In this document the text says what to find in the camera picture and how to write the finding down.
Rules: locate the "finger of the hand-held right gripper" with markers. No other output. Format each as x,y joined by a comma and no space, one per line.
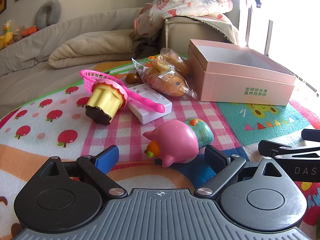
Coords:
311,134
272,147

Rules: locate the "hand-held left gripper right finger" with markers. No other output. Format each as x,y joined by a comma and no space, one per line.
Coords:
215,158

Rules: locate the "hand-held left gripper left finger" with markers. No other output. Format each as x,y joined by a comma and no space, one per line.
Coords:
110,156

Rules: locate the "pink bird toy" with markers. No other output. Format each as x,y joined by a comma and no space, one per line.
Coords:
175,140

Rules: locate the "yellow cupcake toy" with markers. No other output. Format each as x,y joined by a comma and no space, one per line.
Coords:
105,100

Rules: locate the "pink toy net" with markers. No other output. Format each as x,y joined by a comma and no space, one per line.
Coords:
140,98

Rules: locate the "pink cardboard box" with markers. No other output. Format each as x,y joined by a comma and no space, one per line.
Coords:
225,85

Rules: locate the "brown chestnut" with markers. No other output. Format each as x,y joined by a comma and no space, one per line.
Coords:
131,78

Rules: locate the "brown packaged bread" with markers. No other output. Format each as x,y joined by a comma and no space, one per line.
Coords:
167,83

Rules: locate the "teal egg toy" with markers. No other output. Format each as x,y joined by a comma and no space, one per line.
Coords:
203,133

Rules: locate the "white plastic box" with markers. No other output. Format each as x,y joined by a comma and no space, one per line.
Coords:
150,113

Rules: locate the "colourful cartoon play mat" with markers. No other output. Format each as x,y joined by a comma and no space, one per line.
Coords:
50,135

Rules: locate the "clear packaged bread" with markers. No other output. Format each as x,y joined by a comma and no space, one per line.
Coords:
175,60

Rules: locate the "beige folded blanket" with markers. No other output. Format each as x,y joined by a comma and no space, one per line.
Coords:
100,45

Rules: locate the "beige sofa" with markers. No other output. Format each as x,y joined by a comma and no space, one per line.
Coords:
25,62

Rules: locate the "grey woven cloth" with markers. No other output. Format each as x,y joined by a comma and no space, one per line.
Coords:
220,28

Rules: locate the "orange plush toy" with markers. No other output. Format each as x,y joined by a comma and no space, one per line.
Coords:
28,31

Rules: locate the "brown plush toy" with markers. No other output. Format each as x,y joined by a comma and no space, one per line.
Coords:
18,33

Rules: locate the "grey neck pillow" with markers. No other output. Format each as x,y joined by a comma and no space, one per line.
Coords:
41,15

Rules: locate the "yellow plush toy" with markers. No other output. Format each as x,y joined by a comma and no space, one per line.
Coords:
7,36

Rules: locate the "floral print quilt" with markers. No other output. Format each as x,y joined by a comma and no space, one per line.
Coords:
175,5

